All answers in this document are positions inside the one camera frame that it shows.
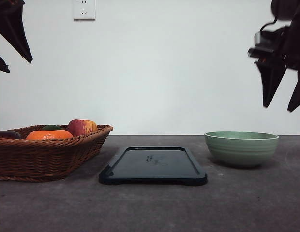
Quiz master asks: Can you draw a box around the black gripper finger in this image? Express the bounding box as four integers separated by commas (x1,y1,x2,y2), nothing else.
0,0,33,64
0,56,10,73

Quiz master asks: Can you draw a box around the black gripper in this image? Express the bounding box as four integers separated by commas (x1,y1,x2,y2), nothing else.
248,0,300,112

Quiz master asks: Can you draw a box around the light green bowl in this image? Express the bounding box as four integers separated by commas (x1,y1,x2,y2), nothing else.
204,131,279,167

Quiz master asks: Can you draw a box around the brown wicker basket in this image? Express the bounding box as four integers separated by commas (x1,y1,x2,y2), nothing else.
0,119,114,182

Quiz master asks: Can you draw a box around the dark purple fruit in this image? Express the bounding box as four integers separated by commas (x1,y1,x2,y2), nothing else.
0,130,21,139

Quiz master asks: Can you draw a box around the green fruit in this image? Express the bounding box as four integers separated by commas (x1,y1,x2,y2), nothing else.
41,125,62,130

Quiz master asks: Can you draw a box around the orange fruit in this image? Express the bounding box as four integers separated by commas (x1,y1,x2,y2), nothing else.
26,130,73,140

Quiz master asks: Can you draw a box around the red yellow apple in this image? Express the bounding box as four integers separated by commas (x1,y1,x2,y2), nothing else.
68,119,98,136

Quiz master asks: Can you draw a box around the dark green rectangular tray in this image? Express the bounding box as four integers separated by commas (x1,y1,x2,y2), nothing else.
99,146,208,186

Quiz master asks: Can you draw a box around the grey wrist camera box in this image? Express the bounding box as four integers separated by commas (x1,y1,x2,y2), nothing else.
254,27,286,53

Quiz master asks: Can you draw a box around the black camera cable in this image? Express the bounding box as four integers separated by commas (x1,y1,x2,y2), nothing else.
260,17,277,32

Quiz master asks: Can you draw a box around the white wall socket left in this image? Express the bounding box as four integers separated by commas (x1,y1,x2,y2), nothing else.
73,0,95,22

